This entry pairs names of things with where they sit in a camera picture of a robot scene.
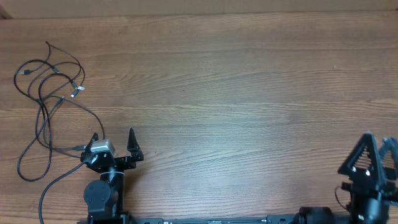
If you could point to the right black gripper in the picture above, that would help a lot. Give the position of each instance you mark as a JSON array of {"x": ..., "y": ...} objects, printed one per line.
[{"x": 367, "y": 185}]

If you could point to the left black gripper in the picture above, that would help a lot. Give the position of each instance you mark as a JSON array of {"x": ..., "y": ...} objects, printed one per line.
[{"x": 129, "y": 163}]

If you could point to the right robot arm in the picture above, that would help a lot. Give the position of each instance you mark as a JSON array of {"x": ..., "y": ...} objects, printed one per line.
[{"x": 360, "y": 210}]

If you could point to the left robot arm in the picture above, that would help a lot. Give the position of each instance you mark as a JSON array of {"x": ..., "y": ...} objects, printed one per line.
[{"x": 105, "y": 196}]

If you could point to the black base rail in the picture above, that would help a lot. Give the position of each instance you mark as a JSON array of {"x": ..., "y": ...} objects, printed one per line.
[{"x": 270, "y": 219}]

